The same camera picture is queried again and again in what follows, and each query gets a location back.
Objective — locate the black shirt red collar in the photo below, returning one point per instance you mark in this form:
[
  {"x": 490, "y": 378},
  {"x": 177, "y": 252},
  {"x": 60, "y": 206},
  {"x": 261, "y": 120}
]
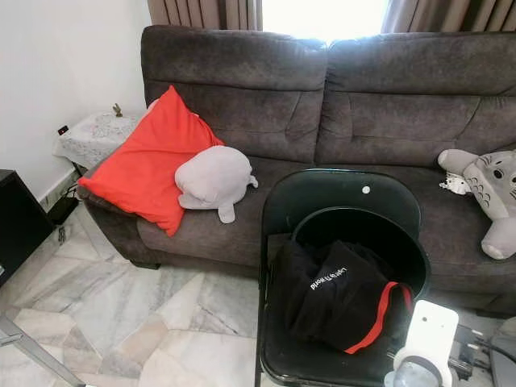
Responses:
[{"x": 330, "y": 294}]

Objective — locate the black TV cabinet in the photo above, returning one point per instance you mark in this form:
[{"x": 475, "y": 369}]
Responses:
[{"x": 20, "y": 226}]

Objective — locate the side table lace cloth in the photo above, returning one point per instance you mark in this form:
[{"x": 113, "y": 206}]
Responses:
[{"x": 93, "y": 135}]

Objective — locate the small brass figurine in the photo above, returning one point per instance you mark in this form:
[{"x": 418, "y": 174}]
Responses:
[{"x": 118, "y": 111}]

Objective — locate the red square pillow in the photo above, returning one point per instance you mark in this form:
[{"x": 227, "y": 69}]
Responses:
[{"x": 149, "y": 161}]

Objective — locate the chrome clothes rack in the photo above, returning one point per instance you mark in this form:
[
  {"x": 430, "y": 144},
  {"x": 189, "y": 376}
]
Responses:
[{"x": 40, "y": 351}]

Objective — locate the plain grey plush toy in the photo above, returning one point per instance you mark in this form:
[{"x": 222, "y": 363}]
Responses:
[{"x": 214, "y": 177}]

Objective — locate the dark brown sofa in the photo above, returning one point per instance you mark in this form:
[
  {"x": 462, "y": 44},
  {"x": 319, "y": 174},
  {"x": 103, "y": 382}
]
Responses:
[{"x": 250, "y": 101}]

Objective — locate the brown curtain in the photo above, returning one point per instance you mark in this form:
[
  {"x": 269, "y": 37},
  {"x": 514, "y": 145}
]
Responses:
[
  {"x": 201, "y": 12},
  {"x": 451, "y": 14}
]

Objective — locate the black folding chair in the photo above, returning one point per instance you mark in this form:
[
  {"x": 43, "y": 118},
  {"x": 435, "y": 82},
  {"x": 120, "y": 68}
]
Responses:
[{"x": 347, "y": 193}]

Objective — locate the bright window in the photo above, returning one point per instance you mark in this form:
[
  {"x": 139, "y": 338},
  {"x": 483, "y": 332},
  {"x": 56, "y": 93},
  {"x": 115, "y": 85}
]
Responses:
[{"x": 322, "y": 16}]

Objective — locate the grey Totoro plush toy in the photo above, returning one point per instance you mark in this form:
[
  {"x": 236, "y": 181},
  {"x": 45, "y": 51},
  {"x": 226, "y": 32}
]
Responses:
[{"x": 492, "y": 181}]

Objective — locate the black wall socket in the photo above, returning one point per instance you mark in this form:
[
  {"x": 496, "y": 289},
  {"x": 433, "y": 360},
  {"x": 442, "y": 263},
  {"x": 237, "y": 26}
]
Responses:
[{"x": 63, "y": 130}]

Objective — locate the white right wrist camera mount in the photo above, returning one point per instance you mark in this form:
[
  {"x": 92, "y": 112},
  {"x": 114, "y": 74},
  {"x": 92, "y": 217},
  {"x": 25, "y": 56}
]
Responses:
[{"x": 431, "y": 334}]

